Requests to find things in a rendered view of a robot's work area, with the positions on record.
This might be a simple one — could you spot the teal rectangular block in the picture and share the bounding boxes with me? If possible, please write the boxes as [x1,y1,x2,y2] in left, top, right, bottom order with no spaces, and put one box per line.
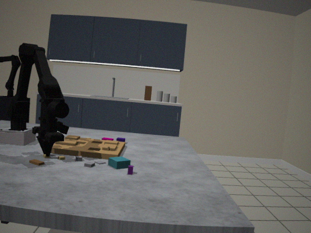
[108,156,131,169]

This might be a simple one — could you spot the small brown flat block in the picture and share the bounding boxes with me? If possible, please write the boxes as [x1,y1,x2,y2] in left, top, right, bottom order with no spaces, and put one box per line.
[29,159,44,166]

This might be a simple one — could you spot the tan wooden puzzle board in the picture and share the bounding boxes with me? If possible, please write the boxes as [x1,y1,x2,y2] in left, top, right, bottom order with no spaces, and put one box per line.
[51,135,125,159]

